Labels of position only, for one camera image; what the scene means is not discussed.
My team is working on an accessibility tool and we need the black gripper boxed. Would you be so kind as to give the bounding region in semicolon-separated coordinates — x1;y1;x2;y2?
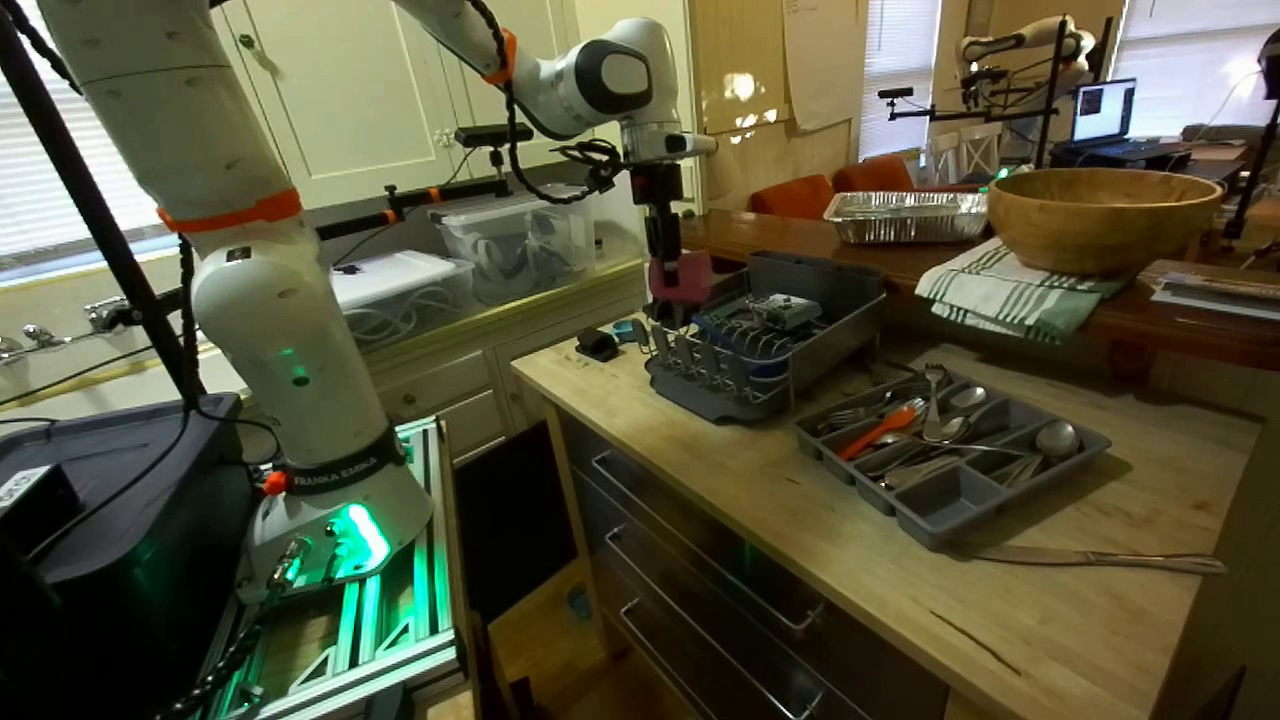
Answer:
630;160;685;277

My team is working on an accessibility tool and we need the pink plastic cup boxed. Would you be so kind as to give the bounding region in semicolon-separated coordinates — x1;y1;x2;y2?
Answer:
643;252;719;324

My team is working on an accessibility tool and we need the small black object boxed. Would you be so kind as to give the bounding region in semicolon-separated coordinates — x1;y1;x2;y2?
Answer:
573;324;626;364

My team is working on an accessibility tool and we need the green printed packet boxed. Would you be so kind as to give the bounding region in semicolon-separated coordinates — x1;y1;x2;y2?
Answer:
744;288;829;335

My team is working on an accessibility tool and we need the blue plastic dish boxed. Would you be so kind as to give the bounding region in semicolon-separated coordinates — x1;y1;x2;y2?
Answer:
725;315;814;371

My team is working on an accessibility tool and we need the orange chair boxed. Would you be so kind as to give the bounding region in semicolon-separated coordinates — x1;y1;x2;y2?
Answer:
832;150;921;195
744;172;842;224

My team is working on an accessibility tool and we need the clear plastic storage bin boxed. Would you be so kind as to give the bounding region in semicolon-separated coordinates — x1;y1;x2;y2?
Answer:
433;182;606;307

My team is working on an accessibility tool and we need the gray dish rack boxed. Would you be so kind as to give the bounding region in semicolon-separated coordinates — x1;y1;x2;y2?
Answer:
643;252;893;427

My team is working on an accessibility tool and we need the beige counter cabinet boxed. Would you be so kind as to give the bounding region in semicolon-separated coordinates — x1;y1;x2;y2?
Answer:
358;252;655;463

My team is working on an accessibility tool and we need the aluminium foil tray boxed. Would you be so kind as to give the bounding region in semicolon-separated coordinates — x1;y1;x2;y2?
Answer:
822;188;991;246

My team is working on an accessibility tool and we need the white storage box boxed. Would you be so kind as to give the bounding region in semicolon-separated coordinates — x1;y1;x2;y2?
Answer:
325;246;479;346

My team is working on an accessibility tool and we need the orange plastic spoon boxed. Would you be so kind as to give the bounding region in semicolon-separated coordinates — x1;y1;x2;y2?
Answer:
835;402;924;468

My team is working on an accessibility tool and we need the green striped white towel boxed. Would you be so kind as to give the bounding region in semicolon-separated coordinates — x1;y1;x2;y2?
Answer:
914;234;1132;345

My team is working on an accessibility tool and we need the wooden island drawer cabinet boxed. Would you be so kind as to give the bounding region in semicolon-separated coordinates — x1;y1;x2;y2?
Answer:
536;402;954;720

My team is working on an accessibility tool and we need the white cabinet door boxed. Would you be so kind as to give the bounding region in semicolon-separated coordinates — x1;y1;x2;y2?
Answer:
211;0;472;212

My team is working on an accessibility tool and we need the gray cutlery tray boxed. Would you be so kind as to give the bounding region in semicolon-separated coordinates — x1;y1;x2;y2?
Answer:
790;355;1118;550

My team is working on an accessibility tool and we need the black metal stand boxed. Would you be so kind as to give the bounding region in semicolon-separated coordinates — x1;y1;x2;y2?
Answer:
878;13;1119;172

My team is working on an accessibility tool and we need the large metal spoon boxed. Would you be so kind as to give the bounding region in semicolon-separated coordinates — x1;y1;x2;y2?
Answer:
991;415;1090;473

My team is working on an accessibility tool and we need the large wooden bowl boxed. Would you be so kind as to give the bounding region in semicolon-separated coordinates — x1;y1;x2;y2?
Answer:
984;164;1227;280

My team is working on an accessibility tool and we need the open laptop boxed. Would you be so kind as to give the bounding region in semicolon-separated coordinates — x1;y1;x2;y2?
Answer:
1070;76;1145;149

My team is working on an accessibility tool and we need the flat book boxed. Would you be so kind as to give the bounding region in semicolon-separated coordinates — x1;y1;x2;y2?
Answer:
1148;271;1280;328

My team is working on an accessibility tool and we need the black tripod pole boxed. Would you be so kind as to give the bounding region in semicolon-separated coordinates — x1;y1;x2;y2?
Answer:
0;13;211;401

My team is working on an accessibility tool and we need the seated person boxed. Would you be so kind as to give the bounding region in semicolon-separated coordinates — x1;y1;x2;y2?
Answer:
1179;29;1280;175

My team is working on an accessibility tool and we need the black computer case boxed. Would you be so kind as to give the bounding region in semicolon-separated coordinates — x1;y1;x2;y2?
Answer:
0;397;261;720

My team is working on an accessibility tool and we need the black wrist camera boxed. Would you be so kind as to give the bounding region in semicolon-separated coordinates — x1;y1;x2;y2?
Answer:
563;136;639;182

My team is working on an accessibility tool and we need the black camera on stand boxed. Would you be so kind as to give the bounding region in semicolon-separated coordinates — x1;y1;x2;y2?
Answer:
454;118;516;150

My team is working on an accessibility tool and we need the black rail with orange clamps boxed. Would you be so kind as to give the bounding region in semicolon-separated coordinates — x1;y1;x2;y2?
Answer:
310;175;516;245

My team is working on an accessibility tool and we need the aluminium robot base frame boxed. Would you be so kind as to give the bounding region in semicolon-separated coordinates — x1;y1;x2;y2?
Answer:
197;411;463;720

